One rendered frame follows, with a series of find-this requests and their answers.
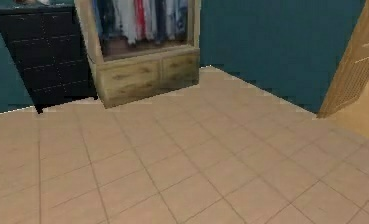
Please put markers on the black chest of drawers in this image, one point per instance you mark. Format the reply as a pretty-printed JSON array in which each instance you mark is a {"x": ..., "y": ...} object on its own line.
[{"x": 48, "y": 56}]

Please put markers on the light wooden room door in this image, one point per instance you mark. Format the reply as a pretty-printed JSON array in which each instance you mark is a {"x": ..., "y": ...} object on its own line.
[{"x": 352, "y": 70}]

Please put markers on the light wooden wardrobe with clothes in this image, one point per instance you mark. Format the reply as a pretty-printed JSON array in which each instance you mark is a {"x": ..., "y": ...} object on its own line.
[{"x": 138, "y": 73}]

